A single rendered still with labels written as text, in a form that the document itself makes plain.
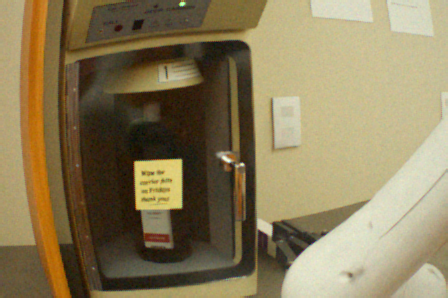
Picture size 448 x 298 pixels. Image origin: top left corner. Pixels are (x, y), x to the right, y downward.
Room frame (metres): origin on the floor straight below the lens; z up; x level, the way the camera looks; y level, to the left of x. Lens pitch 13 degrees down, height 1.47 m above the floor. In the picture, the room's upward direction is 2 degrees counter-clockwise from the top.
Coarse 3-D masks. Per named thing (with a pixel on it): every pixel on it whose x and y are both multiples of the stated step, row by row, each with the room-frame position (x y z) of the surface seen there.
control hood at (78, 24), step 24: (72, 0) 0.98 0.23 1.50; (96, 0) 0.93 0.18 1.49; (120, 0) 0.96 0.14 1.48; (216, 0) 1.03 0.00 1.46; (240, 0) 1.04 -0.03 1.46; (264, 0) 1.06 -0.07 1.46; (72, 24) 0.96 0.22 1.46; (216, 24) 1.07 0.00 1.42; (240, 24) 1.09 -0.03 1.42; (72, 48) 1.00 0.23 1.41
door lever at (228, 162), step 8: (224, 160) 1.10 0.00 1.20; (232, 160) 1.09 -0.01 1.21; (224, 168) 1.10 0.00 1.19; (232, 168) 1.06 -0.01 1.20; (240, 168) 1.05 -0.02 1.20; (240, 176) 1.06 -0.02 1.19; (240, 184) 1.06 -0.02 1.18; (240, 192) 1.05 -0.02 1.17; (240, 200) 1.05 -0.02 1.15; (240, 208) 1.06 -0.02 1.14; (240, 216) 1.05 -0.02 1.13
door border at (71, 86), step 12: (72, 72) 1.01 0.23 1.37; (72, 84) 1.01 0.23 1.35; (72, 96) 1.01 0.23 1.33; (72, 108) 1.01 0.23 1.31; (72, 120) 1.01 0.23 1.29; (72, 132) 1.01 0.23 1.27; (72, 144) 1.01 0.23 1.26; (72, 156) 1.01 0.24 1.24; (72, 168) 1.01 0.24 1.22; (72, 180) 1.01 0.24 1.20; (72, 192) 1.01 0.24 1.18; (84, 204) 1.02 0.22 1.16; (84, 216) 1.01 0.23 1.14; (84, 228) 1.01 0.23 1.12; (84, 240) 1.01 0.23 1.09; (84, 252) 1.01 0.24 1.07; (96, 264) 1.02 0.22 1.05; (96, 276) 1.02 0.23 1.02; (96, 288) 1.01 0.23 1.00
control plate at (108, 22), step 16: (144, 0) 0.97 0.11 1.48; (160, 0) 0.99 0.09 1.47; (176, 0) 1.00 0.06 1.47; (192, 0) 1.01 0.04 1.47; (208, 0) 1.02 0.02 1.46; (96, 16) 0.96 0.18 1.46; (112, 16) 0.98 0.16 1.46; (128, 16) 0.99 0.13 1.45; (144, 16) 1.00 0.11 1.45; (160, 16) 1.02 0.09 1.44; (176, 16) 1.03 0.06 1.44; (192, 16) 1.04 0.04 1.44; (96, 32) 0.99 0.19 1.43; (112, 32) 1.01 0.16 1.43; (128, 32) 1.02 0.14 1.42; (144, 32) 1.03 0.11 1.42
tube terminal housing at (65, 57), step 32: (64, 0) 1.10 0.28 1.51; (64, 32) 1.05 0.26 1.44; (192, 32) 1.10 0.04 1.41; (224, 32) 1.12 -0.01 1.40; (64, 64) 1.03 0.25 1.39; (64, 96) 1.02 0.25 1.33; (64, 128) 1.03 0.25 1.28; (64, 160) 1.06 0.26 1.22; (256, 160) 1.13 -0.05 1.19; (256, 192) 1.13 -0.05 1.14; (256, 224) 1.13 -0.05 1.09; (256, 256) 1.13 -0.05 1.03; (192, 288) 1.09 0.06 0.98; (224, 288) 1.11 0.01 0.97; (256, 288) 1.13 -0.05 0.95
